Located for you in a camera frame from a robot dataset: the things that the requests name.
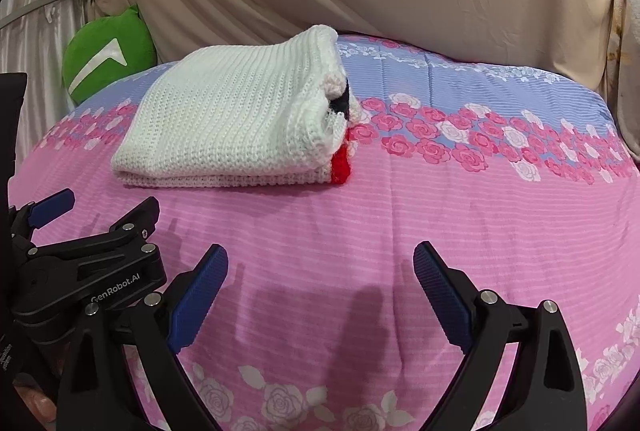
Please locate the green pillow white mark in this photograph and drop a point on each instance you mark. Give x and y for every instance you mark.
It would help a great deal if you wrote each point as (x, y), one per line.
(100, 41)

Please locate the white knit sweater striped sleeves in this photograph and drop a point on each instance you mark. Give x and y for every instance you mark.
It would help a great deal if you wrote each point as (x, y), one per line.
(225, 111)

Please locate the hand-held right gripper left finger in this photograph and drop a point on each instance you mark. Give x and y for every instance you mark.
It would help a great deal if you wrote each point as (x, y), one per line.
(197, 306)

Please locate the cream patterned curtain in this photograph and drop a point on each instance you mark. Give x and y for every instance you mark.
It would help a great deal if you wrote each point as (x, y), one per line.
(625, 61)

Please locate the pink blue floral bedsheet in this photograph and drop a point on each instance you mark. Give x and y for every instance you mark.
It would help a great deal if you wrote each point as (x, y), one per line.
(350, 236)

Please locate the white satin curtain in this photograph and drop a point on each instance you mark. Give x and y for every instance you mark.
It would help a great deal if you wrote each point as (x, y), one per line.
(45, 46)

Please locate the grey metal rod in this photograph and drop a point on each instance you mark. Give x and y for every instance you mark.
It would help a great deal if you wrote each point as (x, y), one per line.
(40, 2)

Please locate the person's left hand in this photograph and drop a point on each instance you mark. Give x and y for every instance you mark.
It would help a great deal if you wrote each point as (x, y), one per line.
(40, 406)

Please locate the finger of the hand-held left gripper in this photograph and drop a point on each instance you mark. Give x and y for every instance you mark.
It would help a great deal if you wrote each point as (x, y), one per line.
(50, 206)
(135, 213)

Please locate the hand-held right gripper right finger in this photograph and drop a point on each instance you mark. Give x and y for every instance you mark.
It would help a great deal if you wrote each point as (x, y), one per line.
(440, 301)

